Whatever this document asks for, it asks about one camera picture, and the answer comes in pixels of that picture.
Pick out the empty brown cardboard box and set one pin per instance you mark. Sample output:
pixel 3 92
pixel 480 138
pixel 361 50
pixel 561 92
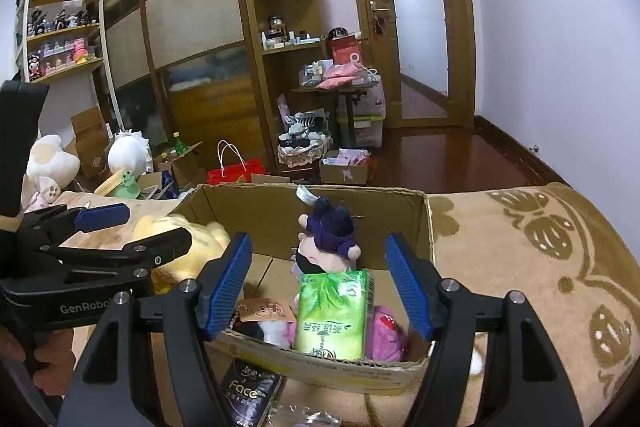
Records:
pixel 87 127

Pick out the red paper bag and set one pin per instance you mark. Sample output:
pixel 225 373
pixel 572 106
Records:
pixel 240 171

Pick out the rows of small figures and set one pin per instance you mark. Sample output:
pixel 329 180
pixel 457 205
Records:
pixel 55 24

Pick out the cardboard box with bottles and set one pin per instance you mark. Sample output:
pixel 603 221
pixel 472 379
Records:
pixel 185 167

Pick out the person's left hand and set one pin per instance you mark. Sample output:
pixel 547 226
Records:
pixel 50 357

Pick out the green frog toy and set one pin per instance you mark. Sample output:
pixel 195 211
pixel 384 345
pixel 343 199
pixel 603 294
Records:
pixel 127 179

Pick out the green glass bottle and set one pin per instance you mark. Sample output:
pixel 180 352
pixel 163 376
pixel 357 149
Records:
pixel 177 142

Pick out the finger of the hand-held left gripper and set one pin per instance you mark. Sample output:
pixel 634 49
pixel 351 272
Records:
pixel 160 247
pixel 102 217

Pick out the wicker basket of socks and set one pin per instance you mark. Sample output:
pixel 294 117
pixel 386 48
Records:
pixel 302 155

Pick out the wooden wardrobe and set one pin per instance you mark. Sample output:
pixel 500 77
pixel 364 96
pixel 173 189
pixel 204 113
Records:
pixel 190 7

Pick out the black tissue packet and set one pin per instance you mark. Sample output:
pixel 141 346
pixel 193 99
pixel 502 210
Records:
pixel 250 394

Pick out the yellow plush toy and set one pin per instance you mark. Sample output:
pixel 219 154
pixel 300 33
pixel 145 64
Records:
pixel 200 242

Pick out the wooden door with glass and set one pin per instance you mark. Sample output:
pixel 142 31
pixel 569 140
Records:
pixel 362 72

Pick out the cream plush toy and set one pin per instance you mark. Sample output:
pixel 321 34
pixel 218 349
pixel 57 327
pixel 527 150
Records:
pixel 50 157

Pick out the small flat cardboard box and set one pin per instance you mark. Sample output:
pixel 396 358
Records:
pixel 345 175

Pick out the pink plush bear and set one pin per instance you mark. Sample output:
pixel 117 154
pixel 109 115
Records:
pixel 385 332

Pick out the clear plastic bag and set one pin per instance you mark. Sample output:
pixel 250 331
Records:
pixel 305 418

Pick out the red gift bag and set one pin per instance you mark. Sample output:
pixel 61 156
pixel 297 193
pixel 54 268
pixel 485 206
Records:
pixel 345 52

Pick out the brown cookie plush charm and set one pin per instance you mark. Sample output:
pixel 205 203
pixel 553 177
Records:
pixel 262 309

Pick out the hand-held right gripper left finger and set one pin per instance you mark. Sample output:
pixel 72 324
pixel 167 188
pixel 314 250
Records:
pixel 227 284

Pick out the white-haired plush doll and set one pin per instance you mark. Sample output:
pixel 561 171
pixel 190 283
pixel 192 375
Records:
pixel 330 227

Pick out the small round wooden table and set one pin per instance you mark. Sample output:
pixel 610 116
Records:
pixel 345 88

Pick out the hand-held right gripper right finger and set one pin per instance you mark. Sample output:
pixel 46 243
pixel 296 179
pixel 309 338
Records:
pixel 410 287

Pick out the pink cloth pouch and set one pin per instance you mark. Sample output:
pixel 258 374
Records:
pixel 340 76

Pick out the green tissue pack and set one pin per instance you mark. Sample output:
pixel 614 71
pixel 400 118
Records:
pixel 332 317

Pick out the clear plastic storage bin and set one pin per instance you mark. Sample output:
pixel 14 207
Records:
pixel 370 127

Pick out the white spiky plush toy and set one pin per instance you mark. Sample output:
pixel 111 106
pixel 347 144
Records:
pixel 125 154

